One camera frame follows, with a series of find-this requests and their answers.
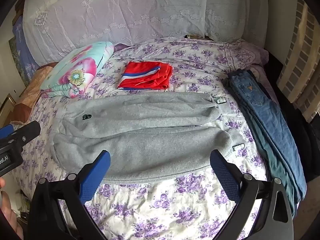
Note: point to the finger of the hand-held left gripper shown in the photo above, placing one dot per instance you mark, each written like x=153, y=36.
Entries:
x=26, y=133
x=6, y=130

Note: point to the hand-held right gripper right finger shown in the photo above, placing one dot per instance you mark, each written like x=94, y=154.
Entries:
x=225, y=175

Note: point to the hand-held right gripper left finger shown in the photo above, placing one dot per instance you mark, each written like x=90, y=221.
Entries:
x=96, y=172

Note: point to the grey sweatpants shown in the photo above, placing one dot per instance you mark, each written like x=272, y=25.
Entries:
x=150, y=130

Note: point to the dark teal pants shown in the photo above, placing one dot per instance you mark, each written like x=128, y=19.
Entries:
x=277, y=170

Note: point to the red striped folded pants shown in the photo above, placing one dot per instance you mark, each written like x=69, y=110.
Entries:
x=150, y=80

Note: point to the person's left hand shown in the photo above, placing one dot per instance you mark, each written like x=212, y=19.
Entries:
x=10, y=215

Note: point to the purple floral bed sheet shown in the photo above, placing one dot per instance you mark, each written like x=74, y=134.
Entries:
x=150, y=205

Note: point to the blue jeans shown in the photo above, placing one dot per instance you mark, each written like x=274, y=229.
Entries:
x=275, y=120

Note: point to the blue patterned cloth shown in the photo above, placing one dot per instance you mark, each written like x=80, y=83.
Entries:
x=22, y=55

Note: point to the floral folded blanket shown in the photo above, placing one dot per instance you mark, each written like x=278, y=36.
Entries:
x=75, y=67

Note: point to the lilac embroidered cloth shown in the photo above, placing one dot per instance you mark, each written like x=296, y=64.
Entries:
x=250, y=52

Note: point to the beige patterned curtain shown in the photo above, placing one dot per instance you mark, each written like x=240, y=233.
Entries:
x=300, y=55

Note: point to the small dark object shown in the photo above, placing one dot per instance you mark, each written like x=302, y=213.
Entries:
x=193, y=36

